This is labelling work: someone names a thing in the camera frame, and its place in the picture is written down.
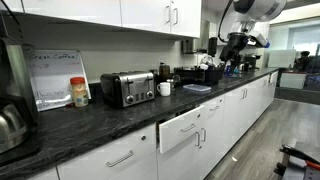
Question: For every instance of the stainless steel toaster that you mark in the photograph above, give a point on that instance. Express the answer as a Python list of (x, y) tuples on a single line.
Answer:
[(128, 88)]

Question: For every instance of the small white drawer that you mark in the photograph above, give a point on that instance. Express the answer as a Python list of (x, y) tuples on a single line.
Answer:
[(213, 106)]

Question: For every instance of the white upper cabinets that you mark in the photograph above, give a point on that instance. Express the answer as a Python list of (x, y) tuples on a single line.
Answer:
[(83, 10)]

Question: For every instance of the seated person in background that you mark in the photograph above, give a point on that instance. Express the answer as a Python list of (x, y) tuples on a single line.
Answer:
[(303, 60)]

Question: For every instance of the blue bottle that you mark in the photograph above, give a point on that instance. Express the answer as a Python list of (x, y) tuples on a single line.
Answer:
[(230, 70)]

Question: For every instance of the black wall dispenser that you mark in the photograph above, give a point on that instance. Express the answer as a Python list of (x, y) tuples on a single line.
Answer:
[(212, 46)]

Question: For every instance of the white background panel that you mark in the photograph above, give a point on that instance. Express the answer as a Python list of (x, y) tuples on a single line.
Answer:
[(281, 58)]

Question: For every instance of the small black coffee maker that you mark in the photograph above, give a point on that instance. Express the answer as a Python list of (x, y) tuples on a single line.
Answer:
[(250, 61)]

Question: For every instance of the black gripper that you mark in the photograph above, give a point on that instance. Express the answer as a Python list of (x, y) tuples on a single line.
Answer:
[(237, 41)]

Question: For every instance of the jar with orange lid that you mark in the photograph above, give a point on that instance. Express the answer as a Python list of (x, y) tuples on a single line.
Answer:
[(79, 93)]

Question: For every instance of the clear plastic lidded container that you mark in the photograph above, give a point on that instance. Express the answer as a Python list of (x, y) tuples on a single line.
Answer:
[(196, 88)]

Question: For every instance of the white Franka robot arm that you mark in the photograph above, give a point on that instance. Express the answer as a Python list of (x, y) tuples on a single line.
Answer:
[(260, 8)]

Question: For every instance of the white drawer with lock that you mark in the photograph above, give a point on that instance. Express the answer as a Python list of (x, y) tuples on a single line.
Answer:
[(110, 156)]

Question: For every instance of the stainless steel carafe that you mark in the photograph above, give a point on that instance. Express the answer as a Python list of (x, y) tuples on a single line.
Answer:
[(10, 126)]

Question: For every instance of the black steel coffee machine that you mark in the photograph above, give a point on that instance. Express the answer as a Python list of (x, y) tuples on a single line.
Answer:
[(16, 76)]

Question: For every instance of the tall brown canister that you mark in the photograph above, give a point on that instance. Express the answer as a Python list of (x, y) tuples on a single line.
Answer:
[(164, 71)]

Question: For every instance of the white background desk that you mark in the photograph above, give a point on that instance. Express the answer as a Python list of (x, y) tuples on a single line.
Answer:
[(292, 81)]

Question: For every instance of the white drawer with wooden interior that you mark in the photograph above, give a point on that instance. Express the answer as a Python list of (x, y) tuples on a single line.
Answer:
[(180, 128)]

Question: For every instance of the clear glass pitcher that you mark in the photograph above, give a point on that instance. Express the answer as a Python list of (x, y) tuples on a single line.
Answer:
[(206, 61)]

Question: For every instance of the whiteboard coffee sign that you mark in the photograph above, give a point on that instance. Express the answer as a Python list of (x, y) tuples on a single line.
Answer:
[(53, 76)]

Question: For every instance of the white ceramic mug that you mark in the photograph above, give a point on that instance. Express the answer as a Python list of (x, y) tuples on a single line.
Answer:
[(164, 89)]

